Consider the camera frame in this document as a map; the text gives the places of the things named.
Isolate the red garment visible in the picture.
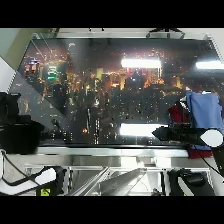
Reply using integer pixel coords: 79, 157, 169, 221
167, 101, 214, 160

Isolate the blue garment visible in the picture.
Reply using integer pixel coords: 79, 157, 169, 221
185, 90, 224, 151

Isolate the silver frame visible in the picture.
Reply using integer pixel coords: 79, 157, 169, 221
0, 145, 224, 197

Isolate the black cable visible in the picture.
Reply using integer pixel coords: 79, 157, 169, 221
194, 148, 222, 176
0, 149, 39, 187

